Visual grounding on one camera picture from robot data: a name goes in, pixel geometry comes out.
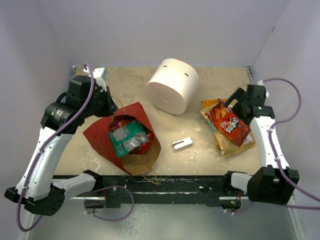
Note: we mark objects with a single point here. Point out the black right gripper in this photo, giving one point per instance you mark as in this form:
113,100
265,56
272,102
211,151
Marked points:
239,95

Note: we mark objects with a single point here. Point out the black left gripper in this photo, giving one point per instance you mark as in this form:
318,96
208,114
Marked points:
111,107

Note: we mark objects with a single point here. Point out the red white snack packet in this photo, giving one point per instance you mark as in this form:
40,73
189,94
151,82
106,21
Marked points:
230,125

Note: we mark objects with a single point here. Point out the red paper bag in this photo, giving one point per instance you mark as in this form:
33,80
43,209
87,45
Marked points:
126,139

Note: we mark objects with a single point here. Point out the teal white snack packet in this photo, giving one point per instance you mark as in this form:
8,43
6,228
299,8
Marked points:
126,137

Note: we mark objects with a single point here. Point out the tan snack bag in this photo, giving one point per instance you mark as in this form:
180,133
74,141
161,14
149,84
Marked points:
225,145

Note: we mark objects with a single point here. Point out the orange kettle chips bag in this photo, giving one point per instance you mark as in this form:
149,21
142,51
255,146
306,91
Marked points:
211,102

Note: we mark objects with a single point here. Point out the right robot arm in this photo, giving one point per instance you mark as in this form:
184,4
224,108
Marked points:
270,184

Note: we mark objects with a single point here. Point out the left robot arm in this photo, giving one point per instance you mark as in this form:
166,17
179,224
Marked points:
36,192

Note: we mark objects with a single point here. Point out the white cylindrical bin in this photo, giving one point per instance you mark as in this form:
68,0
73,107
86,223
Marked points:
172,86

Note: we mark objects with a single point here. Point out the small white stapler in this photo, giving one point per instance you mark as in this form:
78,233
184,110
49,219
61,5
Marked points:
182,143

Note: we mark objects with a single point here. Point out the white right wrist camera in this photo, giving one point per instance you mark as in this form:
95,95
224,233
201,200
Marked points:
261,83

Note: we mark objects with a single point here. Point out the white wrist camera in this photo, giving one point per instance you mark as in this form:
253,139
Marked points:
261,83
99,75

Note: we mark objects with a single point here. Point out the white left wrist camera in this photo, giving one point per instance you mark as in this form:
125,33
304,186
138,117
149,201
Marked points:
99,75

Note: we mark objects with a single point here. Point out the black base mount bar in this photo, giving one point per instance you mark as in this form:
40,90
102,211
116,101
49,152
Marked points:
208,190

